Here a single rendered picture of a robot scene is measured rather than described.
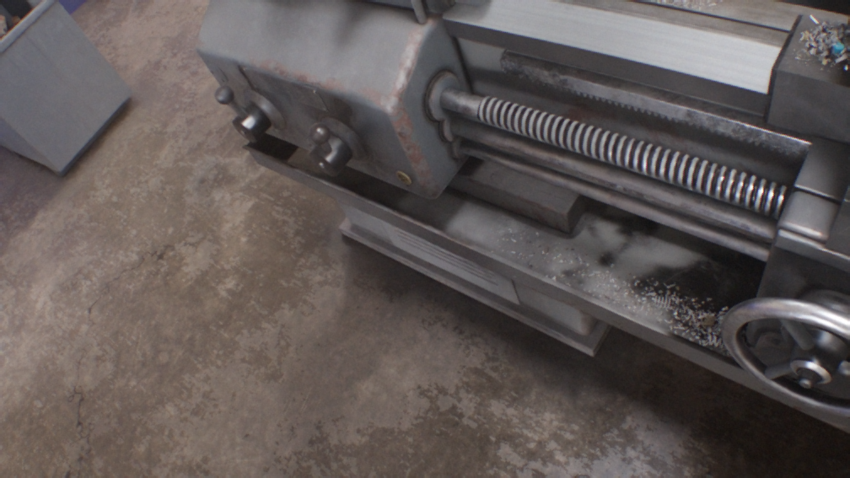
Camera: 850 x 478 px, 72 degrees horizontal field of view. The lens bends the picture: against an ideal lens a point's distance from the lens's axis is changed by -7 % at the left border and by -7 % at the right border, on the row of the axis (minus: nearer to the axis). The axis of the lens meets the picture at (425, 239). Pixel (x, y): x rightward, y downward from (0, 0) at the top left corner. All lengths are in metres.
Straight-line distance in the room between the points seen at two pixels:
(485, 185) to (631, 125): 0.36
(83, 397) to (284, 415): 0.70
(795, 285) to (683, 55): 0.29
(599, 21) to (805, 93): 0.27
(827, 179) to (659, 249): 0.46
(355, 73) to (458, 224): 0.40
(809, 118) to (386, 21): 0.58
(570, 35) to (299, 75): 0.44
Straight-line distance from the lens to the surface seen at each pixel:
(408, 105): 0.94
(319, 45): 1.04
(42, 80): 2.70
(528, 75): 0.93
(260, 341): 1.78
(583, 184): 0.96
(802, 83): 0.73
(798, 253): 0.71
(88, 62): 2.77
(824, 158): 0.76
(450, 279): 1.60
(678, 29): 0.82
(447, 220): 1.23
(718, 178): 0.81
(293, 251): 1.89
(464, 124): 1.00
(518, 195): 1.15
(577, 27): 0.86
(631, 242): 1.14
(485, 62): 1.00
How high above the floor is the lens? 1.36
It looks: 52 degrees down
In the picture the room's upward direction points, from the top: 27 degrees counter-clockwise
